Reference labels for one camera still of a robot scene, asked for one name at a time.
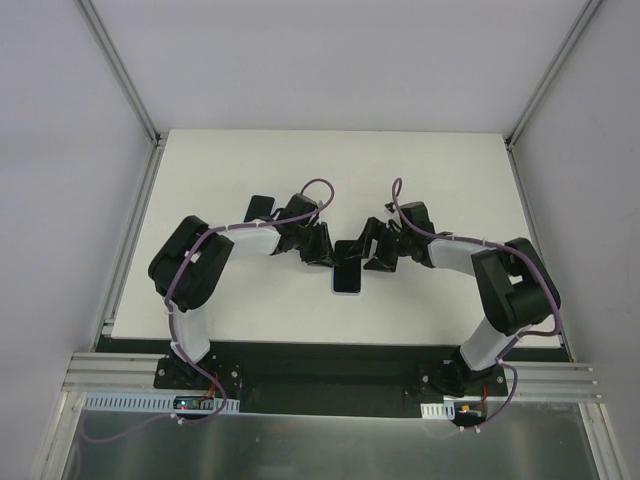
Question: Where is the left aluminium frame post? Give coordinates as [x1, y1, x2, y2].
[74, 0, 162, 146]

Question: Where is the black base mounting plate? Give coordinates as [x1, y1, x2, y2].
[97, 336, 574, 416]

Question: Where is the aluminium frame post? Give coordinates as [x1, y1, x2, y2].
[74, 0, 162, 146]
[505, 0, 604, 152]

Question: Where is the black smartphone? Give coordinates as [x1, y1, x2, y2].
[332, 240, 361, 271]
[244, 195, 276, 222]

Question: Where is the white cable duct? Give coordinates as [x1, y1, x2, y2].
[84, 393, 240, 415]
[420, 400, 455, 421]

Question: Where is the right white cable duct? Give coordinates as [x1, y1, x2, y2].
[420, 400, 455, 421]

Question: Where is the right aluminium frame post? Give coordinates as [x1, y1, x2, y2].
[505, 0, 604, 152]

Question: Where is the left white cable duct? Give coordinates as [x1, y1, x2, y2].
[84, 393, 240, 415]

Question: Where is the front aluminium rail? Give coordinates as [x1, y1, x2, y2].
[62, 352, 604, 403]

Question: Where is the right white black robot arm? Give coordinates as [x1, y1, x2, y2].
[341, 201, 561, 397]

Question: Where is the lavender phone case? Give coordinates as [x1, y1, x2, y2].
[331, 268, 362, 296]

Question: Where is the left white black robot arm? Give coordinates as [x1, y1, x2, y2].
[148, 193, 335, 389]

